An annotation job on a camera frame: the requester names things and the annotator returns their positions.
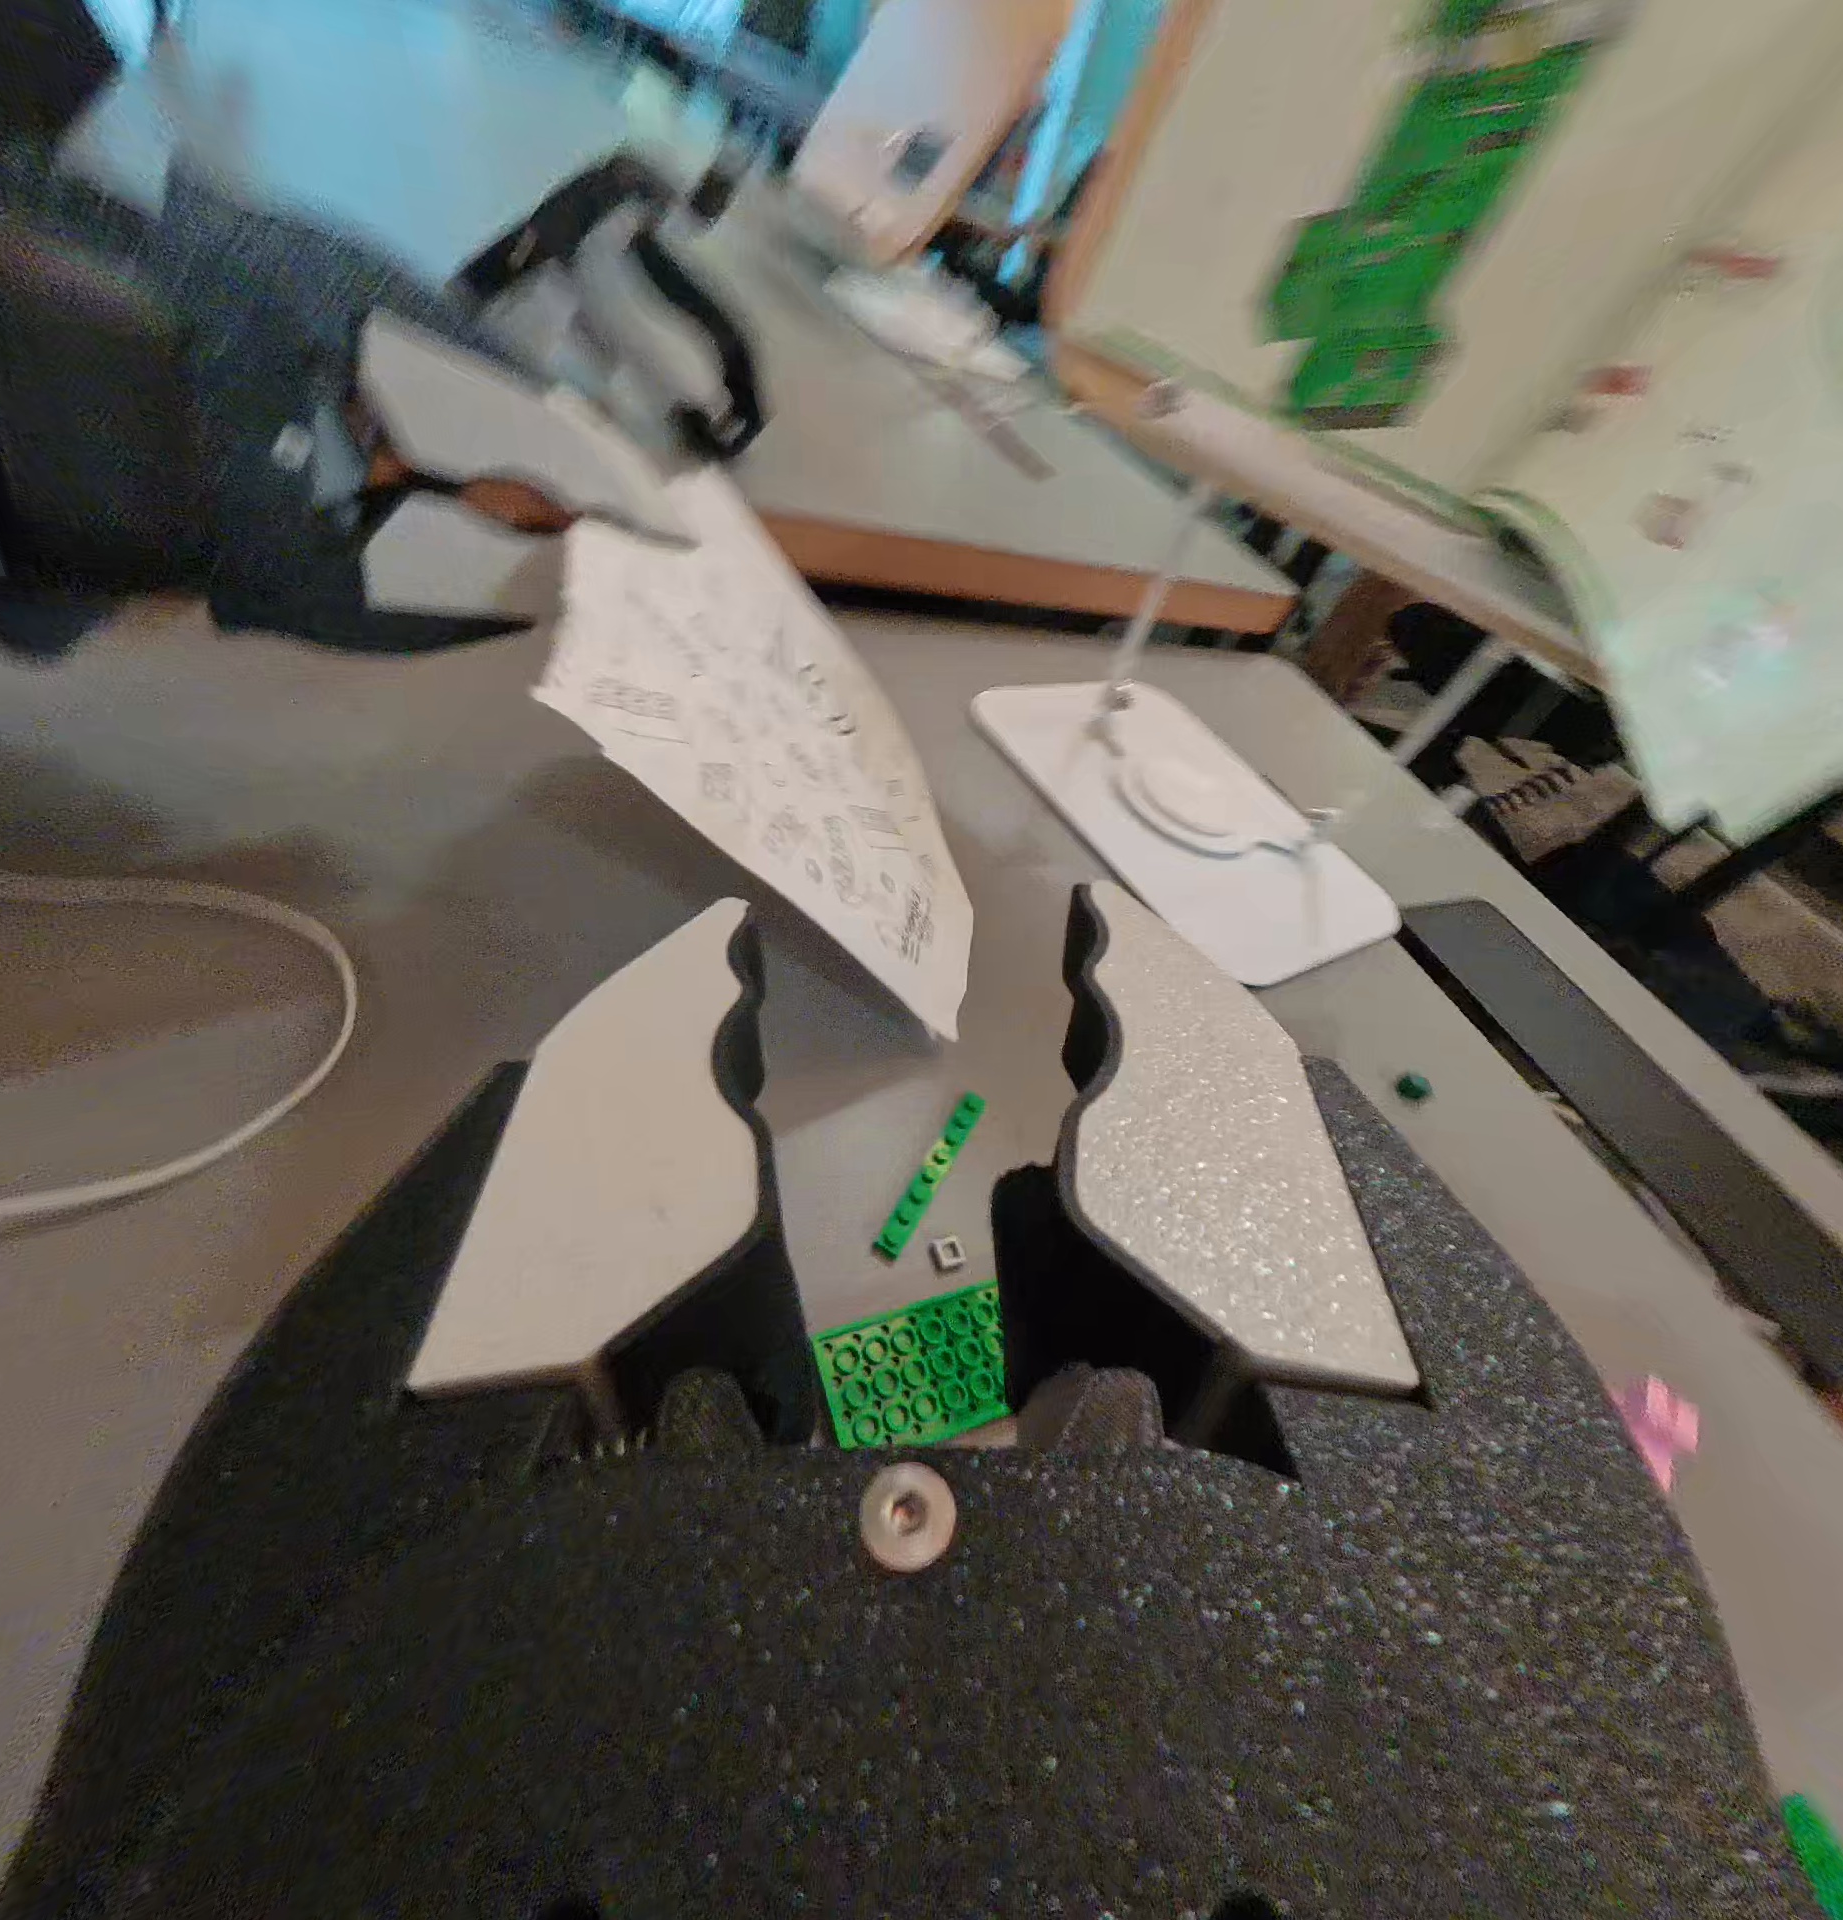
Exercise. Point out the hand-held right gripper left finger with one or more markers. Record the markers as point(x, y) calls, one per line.
point(622, 1201)

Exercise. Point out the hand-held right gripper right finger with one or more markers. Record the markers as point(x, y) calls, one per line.
point(1223, 1201)

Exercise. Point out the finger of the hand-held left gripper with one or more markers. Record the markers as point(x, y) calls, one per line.
point(518, 436)

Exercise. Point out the white printed paper bag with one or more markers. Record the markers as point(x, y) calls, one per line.
point(773, 766)

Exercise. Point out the toy brick instruction booklet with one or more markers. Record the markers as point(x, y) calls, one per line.
point(1688, 300)

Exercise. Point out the grey desk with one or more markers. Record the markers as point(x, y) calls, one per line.
point(263, 720)

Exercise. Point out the wood-edged pale desk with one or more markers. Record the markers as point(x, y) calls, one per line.
point(893, 451)

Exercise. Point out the long narrow green toy plate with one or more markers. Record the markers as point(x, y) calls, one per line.
point(932, 1171)

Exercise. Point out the large green toy plate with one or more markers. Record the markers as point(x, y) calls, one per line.
point(1828, 1860)
point(914, 1365)

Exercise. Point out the white book stand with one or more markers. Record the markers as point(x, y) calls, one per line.
point(1207, 795)

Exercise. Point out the pink toy pig figure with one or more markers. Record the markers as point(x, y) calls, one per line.
point(1657, 1426)

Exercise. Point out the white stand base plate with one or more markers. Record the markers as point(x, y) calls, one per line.
point(929, 323)
point(1267, 916)

